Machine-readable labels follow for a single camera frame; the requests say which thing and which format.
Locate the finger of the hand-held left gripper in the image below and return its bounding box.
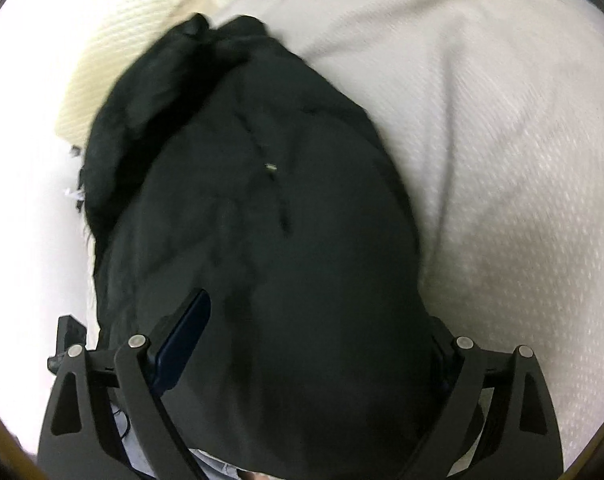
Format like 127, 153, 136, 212
49, 315, 87, 363

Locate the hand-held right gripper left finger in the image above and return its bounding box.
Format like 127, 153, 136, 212
36, 289, 213, 480

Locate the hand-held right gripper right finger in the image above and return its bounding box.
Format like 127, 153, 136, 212
412, 316, 565, 480

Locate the black puffer jacket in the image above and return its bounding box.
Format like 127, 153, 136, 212
79, 12, 445, 478

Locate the grey bed sheet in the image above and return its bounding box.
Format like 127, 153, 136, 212
217, 0, 604, 461

